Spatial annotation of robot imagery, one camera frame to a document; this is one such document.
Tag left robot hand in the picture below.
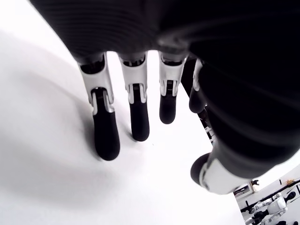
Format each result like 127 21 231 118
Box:
29 0 300 195

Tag white humanoid robot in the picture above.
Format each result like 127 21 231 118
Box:
254 191 297 225

